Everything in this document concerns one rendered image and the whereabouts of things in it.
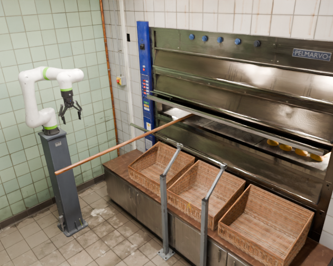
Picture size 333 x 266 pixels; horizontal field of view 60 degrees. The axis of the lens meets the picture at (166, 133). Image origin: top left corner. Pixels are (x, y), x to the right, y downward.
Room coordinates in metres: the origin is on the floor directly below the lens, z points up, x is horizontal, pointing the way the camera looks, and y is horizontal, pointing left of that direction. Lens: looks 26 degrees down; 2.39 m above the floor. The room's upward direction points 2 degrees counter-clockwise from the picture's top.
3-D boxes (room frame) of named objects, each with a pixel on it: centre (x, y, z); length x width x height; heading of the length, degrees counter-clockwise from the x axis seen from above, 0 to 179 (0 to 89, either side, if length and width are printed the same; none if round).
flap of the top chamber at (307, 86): (2.39, -0.52, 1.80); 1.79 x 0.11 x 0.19; 43
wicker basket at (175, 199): (2.19, -0.34, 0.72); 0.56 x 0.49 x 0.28; 44
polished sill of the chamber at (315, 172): (2.41, -0.54, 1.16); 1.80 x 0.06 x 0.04; 43
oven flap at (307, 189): (2.39, -0.52, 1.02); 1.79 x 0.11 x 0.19; 43
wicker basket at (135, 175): (2.63, 0.07, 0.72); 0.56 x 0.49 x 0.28; 44
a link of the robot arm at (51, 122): (2.57, 1.13, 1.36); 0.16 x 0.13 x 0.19; 149
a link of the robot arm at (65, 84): (2.23, 0.77, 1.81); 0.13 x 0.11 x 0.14; 148
